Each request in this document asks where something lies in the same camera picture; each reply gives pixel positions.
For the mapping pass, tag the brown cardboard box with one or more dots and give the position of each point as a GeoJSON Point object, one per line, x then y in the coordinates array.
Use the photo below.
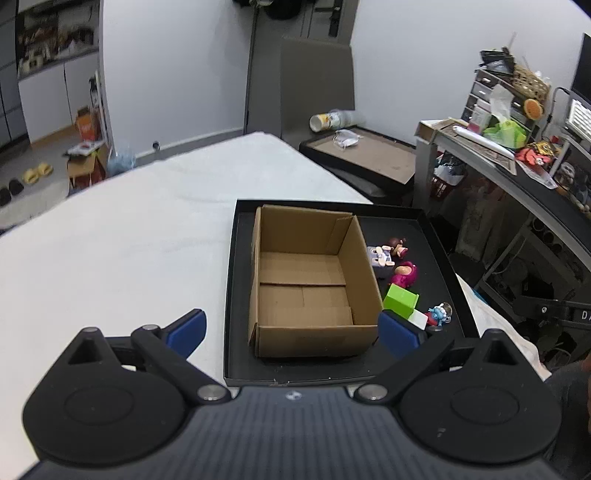
{"type": "Point", "coordinates": [314, 292]}

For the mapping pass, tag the green plastic cube container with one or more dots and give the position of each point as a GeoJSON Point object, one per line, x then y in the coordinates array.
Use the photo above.
{"type": "Point", "coordinates": [401, 301]}

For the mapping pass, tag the white keyboard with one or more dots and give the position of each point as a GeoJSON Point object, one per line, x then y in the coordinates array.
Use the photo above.
{"type": "Point", "coordinates": [579, 119]}

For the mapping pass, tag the brown-haired doll figurine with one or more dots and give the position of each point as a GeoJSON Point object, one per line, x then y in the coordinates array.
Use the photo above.
{"type": "Point", "coordinates": [398, 248]}

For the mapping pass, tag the black shallow tray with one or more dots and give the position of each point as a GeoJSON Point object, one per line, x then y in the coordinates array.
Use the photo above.
{"type": "Point", "coordinates": [436, 283]}

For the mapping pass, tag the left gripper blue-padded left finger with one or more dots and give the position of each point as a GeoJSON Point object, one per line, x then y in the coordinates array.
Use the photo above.
{"type": "Point", "coordinates": [166, 350]}

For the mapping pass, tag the green plastic bag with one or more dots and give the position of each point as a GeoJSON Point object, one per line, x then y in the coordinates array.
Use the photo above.
{"type": "Point", "coordinates": [508, 134]}

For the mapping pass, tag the orange carton on floor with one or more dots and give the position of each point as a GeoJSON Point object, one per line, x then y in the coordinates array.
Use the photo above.
{"type": "Point", "coordinates": [88, 124]}

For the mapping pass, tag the white small box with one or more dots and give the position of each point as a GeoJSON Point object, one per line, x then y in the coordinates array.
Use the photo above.
{"type": "Point", "coordinates": [418, 319]}

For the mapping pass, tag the blue smurf figurine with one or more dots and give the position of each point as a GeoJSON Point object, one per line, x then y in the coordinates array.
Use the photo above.
{"type": "Point", "coordinates": [439, 315]}

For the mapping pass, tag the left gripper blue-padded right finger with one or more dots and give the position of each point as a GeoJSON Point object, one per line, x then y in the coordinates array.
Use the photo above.
{"type": "Point", "coordinates": [416, 355]}

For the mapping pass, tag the black door handle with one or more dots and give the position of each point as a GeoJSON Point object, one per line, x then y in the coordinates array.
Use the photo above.
{"type": "Point", "coordinates": [335, 18]}

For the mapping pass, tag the grey curved desk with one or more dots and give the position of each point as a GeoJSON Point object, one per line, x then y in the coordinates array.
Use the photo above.
{"type": "Point", "coordinates": [557, 214]}

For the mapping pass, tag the white crumpled mask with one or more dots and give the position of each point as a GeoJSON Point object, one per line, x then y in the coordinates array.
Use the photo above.
{"type": "Point", "coordinates": [345, 139]}

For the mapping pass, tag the wicker basket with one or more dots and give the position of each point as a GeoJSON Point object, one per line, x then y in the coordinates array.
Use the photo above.
{"type": "Point", "coordinates": [529, 84]}

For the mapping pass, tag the lavender block robot toy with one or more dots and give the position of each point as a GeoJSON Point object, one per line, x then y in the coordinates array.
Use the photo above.
{"type": "Point", "coordinates": [381, 260]}

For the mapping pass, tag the yellow slippers pair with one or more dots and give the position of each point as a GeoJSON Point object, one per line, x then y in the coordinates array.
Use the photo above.
{"type": "Point", "coordinates": [32, 175]}

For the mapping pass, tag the red yellow toy figure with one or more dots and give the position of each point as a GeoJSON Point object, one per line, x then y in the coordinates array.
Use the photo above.
{"type": "Point", "coordinates": [540, 154]}

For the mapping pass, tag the orange burger plush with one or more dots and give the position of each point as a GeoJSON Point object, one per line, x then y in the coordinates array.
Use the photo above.
{"type": "Point", "coordinates": [533, 109]}

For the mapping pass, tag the black framed cork tray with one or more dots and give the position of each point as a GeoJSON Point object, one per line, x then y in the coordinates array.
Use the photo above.
{"type": "Point", "coordinates": [375, 157]}

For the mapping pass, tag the pink bear figurine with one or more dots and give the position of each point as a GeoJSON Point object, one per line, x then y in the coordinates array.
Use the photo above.
{"type": "Point", "coordinates": [405, 275]}

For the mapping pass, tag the black slippers pair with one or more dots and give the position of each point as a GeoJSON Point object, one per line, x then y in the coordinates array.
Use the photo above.
{"type": "Point", "coordinates": [11, 190]}

